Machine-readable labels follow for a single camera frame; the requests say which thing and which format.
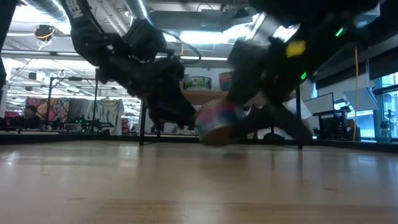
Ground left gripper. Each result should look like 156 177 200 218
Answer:
96 57 199 131

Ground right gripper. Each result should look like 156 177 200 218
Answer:
225 27 343 142

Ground green label tuna can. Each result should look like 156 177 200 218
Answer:
184 75 213 91

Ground blue pink salmon can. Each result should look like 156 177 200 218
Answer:
195 98 250 147
218 71 234 92

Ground wooden shelf black metal legs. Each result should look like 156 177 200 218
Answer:
139 79 304 151

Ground white board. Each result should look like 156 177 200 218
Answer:
303 92 335 115

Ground grey cloth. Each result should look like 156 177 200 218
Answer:
67 98 125 136

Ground black crate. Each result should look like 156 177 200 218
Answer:
313 109 349 141

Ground colourful patterned quilt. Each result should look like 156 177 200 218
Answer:
24 96 71 123

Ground black hanging device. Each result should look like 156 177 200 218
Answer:
33 24 57 50

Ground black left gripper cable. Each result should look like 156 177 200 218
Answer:
161 29 202 66

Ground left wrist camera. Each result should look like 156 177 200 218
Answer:
123 19 168 62

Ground silver ventilation duct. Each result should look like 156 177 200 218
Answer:
124 0 153 24

